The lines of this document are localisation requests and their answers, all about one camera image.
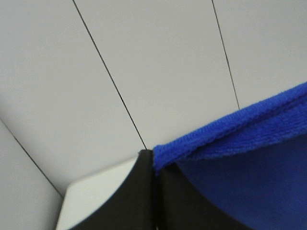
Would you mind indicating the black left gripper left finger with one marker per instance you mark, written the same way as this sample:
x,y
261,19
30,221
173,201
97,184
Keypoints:
x,y
131,205

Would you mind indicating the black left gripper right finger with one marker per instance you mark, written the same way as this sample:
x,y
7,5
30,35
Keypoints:
x,y
182,207

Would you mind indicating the blue microfibre towel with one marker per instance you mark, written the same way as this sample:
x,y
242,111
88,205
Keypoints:
x,y
252,164

